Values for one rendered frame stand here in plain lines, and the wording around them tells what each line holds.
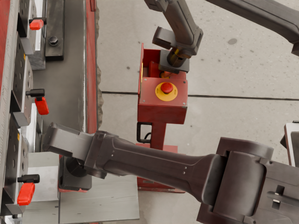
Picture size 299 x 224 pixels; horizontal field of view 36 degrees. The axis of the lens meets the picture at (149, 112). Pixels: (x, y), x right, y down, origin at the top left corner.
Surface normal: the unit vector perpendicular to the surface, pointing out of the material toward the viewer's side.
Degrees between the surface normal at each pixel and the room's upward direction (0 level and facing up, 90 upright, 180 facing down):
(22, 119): 90
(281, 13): 31
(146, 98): 0
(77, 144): 36
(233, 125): 0
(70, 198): 0
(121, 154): 55
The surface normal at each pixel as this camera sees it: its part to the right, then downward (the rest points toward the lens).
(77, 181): 0.49, -0.45
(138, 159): -0.80, -0.33
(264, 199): -0.22, -0.22
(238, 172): -0.59, -0.30
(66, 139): 0.33, -0.04
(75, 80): 0.04, -0.50
